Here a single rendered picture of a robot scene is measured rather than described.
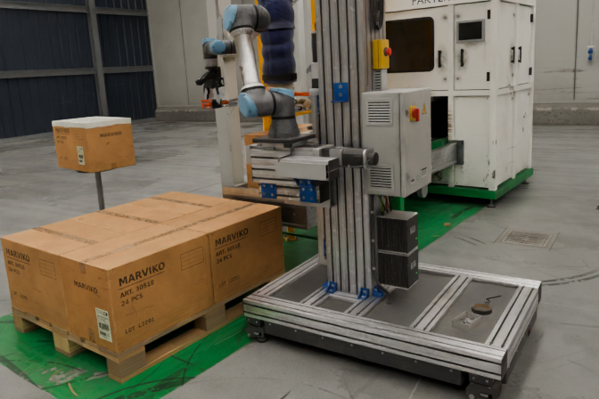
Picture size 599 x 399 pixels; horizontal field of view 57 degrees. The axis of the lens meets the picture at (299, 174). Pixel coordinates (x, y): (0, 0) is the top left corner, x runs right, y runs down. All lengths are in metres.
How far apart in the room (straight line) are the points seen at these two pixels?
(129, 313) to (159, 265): 0.25
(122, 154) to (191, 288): 2.14
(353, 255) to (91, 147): 2.60
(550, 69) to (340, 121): 9.20
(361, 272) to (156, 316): 1.01
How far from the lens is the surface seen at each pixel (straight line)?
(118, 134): 4.77
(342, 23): 2.60
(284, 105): 2.58
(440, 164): 4.96
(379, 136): 2.49
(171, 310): 2.83
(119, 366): 2.73
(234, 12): 2.64
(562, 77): 11.58
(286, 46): 3.47
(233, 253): 3.05
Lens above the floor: 1.36
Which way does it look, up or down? 11 degrees down
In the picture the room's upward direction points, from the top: 3 degrees counter-clockwise
